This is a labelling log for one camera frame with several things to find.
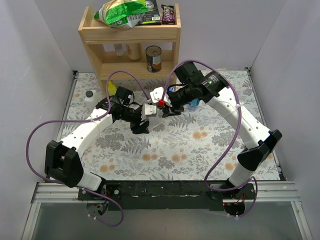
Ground blue label water bottle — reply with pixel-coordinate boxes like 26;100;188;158
187;98;200;111
168;86;175;92

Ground clear plastic bottle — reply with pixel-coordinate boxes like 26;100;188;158
148;109;163;129

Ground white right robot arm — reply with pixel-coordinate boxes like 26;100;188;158
157;59;283;199

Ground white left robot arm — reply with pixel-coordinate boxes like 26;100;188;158
44;87;156;200

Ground yellow squeeze bottle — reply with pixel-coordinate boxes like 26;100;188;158
107;80;117;96

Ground white bottle black cap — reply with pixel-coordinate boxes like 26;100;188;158
84;90;99;109

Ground beige cylinder bottle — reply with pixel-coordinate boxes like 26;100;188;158
126;43;142;61

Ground floral tablecloth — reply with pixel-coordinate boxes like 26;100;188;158
67;70;280;181

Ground tin can with label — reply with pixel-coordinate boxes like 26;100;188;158
145;45;162;73

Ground wooden shelf rack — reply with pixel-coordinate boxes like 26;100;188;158
78;3;182;93

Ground brown candy bar pack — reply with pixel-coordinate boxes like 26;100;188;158
161;4;176;24

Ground black snack box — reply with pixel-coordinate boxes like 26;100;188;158
136;0;162;26

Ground green chip bag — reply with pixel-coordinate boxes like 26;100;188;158
93;0;149;29

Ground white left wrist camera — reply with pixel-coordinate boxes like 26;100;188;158
141;103;157;122

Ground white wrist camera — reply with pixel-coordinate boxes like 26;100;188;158
141;103;157;122
148;87;172;108

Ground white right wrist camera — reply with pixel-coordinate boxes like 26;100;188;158
148;87;172;108

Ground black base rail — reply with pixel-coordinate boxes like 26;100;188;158
77;180;258;217

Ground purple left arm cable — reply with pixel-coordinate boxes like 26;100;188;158
26;71;153;227

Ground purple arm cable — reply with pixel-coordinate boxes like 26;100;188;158
162;59;258;217
26;71;153;227

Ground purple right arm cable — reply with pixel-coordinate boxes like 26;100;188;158
162;59;258;217

